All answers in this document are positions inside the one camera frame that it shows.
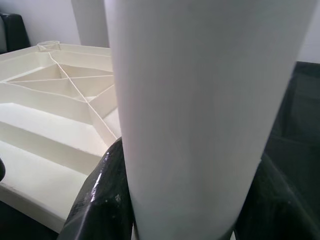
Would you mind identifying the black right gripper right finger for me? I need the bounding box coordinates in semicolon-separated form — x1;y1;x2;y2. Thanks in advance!
233;149;320;240

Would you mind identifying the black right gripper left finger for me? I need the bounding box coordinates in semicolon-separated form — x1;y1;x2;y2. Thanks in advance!
58;138;138;240

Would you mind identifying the white plastic children table top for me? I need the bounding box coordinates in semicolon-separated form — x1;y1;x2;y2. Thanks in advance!
0;40;124;235

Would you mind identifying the white plastic table leg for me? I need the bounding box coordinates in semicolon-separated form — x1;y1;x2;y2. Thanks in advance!
103;0;313;240
71;0;111;48

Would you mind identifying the black shiny table cloth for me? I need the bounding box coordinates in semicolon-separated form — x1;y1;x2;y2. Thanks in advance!
0;61;320;240

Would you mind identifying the black leather seat back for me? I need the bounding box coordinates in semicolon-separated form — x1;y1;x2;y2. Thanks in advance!
0;12;31;55

